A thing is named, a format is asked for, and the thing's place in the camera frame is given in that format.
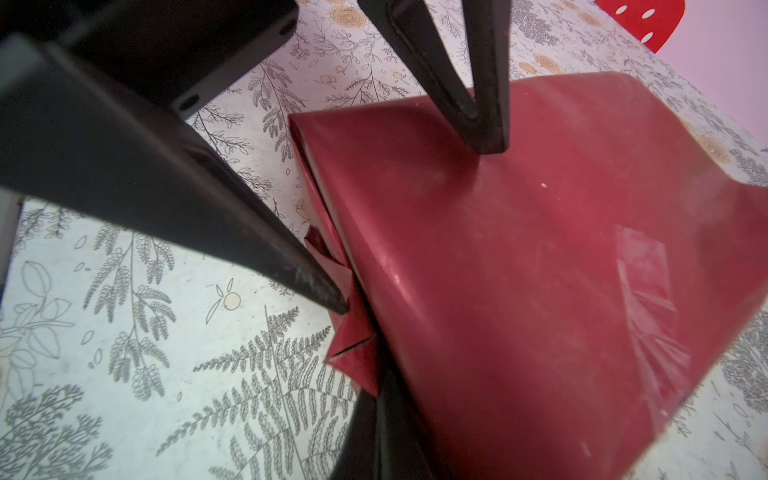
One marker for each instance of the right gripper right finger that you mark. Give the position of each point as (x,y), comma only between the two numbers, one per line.
(406,449)

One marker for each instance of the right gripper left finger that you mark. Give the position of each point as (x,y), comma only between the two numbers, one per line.
(357,458)

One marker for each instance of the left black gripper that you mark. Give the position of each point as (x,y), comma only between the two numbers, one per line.
(74,136)

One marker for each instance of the dark red wrapping paper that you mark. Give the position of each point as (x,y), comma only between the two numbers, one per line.
(551,307)

